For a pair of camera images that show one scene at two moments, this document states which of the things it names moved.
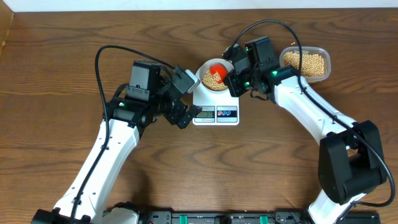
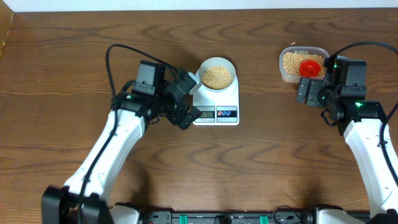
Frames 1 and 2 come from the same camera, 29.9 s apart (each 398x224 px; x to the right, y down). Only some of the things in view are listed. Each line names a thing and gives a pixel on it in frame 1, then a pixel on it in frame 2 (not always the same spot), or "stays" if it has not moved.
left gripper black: x=173 y=116 stays
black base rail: x=267 y=217 stays
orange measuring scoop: x=221 y=70 to x=310 y=68
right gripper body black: x=241 y=83 to x=318 y=95
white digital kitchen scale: x=219 y=109 stays
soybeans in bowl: x=210 y=81 stays
